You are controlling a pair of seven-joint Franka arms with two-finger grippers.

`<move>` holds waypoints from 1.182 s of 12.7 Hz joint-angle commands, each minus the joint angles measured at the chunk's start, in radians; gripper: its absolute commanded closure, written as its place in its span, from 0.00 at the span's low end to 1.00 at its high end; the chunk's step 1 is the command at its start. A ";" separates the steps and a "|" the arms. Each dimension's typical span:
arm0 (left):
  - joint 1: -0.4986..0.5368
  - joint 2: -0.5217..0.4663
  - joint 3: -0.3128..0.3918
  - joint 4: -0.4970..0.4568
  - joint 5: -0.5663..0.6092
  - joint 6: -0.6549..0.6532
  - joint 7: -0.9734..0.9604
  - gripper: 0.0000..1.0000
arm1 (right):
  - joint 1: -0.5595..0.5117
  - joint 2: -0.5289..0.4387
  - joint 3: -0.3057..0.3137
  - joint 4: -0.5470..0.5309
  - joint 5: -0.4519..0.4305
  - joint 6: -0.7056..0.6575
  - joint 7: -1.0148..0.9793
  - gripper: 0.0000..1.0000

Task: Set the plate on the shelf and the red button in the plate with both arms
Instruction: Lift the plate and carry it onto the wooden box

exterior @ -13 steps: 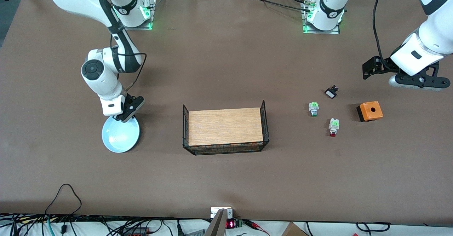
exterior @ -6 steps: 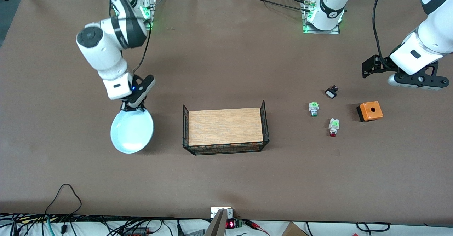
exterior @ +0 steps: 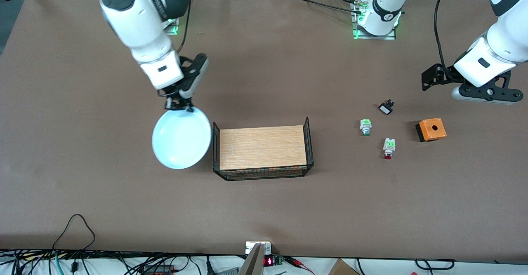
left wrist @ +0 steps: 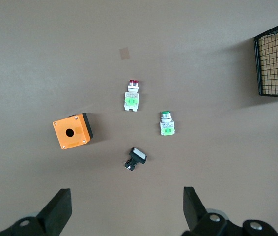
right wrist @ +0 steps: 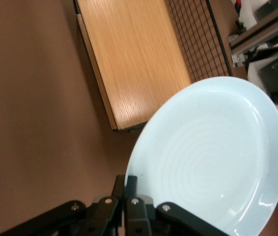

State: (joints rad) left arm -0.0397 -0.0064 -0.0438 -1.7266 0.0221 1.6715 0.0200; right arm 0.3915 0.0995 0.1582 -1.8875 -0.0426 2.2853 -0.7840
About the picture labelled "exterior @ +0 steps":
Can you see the red and black clip leads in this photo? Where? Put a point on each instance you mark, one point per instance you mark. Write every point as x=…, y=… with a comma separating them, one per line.
x=299, y=263

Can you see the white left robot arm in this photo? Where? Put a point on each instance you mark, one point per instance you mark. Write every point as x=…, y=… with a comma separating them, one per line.
x=387, y=3

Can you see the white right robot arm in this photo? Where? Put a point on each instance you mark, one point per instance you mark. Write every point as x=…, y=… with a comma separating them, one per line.
x=140, y=15

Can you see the light blue plate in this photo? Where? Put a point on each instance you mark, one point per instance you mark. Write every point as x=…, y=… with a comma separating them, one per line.
x=181, y=139

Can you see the grey camera stand beam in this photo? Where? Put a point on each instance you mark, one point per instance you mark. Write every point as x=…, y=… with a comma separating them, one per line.
x=252, y=262

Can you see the black power strip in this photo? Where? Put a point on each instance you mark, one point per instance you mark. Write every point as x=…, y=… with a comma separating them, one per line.
x=159, y=271

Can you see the orange button box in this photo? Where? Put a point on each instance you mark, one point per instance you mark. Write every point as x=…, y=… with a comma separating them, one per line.
x=432, y=129

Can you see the small metal bracket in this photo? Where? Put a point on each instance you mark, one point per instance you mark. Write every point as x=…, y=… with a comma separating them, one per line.
x=249, y=247

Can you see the red digit display module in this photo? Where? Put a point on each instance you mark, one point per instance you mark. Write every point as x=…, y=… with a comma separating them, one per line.
x=270, y=261

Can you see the red push button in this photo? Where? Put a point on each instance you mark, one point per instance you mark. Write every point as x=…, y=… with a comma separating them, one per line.
x=389, y=146

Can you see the wooden board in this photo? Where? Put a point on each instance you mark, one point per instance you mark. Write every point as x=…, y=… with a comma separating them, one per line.
x=263, y=147

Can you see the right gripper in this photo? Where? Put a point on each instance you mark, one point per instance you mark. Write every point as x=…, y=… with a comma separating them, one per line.
x=175, y=100

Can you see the green push button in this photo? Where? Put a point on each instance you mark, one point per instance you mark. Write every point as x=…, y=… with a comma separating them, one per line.
x=366, y=125

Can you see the brown cardboard piece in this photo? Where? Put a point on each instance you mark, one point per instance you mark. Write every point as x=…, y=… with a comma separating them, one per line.
x=341, y=269

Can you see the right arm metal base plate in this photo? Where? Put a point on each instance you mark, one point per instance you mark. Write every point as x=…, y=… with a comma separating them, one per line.
x=174, y=27

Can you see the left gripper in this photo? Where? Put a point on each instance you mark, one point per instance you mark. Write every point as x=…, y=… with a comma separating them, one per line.
x=446, y=75

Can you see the small black switch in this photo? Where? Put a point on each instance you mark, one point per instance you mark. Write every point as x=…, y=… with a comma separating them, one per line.
x=386, y=108

